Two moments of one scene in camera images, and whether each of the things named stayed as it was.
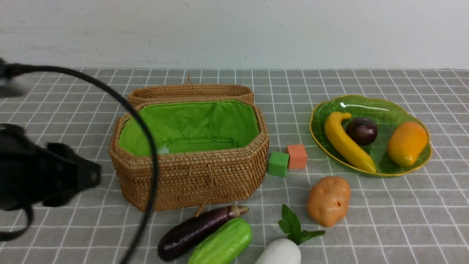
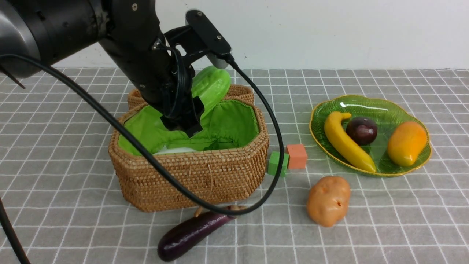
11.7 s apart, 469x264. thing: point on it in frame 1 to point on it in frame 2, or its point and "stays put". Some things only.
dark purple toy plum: [361, 131] stays put
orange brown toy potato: [328, 200] stays put
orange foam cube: [298, 156] stays put
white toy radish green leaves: [286, 251] to [215, 146]
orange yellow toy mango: [405, 143] stays put
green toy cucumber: [226, 244] to [210, 84]
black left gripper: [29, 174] to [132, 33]
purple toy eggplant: [182, 235] stays put
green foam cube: [278, 163] stays put
